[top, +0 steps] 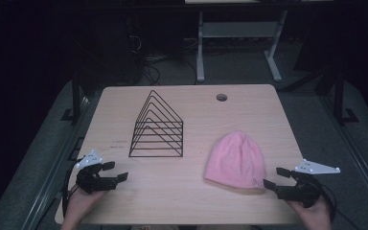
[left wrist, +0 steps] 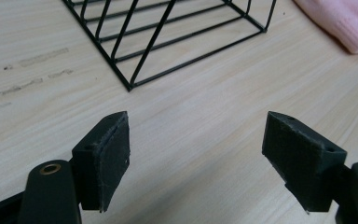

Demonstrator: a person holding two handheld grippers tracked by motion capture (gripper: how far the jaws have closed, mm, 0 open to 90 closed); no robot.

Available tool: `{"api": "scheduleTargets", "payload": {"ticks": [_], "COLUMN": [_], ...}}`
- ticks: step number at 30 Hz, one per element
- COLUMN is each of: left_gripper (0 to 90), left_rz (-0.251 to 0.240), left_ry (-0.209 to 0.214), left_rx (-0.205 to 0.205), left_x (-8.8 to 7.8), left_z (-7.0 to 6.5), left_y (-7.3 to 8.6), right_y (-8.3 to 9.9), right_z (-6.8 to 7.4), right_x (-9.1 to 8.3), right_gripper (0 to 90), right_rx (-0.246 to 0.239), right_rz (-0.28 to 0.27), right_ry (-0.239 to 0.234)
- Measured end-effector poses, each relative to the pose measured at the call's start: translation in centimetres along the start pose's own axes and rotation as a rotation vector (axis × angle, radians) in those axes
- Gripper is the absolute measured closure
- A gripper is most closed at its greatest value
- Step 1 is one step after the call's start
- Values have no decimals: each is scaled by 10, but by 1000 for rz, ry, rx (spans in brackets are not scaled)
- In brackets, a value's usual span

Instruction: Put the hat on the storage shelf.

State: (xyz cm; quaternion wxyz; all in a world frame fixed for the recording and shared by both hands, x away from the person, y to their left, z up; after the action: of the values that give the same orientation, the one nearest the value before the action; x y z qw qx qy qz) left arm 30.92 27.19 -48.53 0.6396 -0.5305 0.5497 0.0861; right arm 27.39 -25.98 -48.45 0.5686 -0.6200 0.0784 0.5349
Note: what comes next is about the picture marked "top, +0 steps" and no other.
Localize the pink knitted beanie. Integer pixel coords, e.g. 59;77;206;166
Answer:
203;129;266;193

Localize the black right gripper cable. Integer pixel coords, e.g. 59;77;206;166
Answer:
310;176;362;230

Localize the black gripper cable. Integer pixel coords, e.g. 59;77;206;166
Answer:
310;176;362;230
60;168;80;219

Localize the black metal stand post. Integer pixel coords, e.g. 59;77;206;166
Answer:
332;68;360;127
60;68;83;125

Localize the person's right hand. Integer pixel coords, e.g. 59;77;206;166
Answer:
287;196;333;230

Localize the black wire file rack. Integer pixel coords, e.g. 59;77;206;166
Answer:
128;89;184;158

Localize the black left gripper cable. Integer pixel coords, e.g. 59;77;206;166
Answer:
60;168;80;219

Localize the tangle of floor cables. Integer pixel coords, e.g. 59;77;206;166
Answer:
126;33;199;86

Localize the white metal desk frame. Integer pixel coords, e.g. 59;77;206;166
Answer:
195;9;289;84

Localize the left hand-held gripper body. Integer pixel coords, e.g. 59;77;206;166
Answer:
75;149;119;195

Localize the aluminium floor rail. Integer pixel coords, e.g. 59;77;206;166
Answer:
318;95;368;222
21;95;92;230

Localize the person's left hand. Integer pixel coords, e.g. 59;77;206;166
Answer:
65;185;107;222

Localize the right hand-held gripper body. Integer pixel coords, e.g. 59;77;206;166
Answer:
276;158;341;209

